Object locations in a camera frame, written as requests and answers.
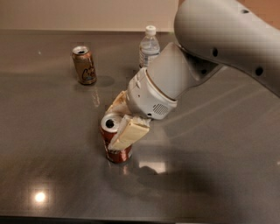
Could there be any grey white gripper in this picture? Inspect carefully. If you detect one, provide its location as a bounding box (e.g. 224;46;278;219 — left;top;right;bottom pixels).
105;68;178;151

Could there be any red coke can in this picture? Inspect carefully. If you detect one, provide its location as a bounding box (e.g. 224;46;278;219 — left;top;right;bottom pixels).
100;113;132;164

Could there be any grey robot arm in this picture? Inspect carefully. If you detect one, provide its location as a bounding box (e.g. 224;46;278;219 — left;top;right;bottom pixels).
107;0;280;151

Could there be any brown gold soda can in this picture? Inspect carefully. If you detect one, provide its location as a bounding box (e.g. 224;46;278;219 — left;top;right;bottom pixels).
72;45;97;85

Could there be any clear plastic water bottle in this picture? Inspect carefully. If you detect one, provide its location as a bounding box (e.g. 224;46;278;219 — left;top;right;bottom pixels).
139;25;160;67

